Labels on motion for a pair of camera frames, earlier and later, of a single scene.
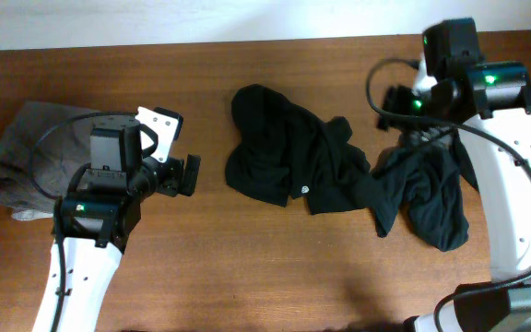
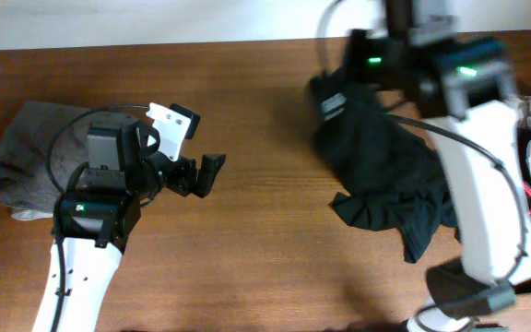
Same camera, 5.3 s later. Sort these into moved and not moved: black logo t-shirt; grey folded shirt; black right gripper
Moved: black logo t-shirt; black right gripper
Not moved: grey folded shirt
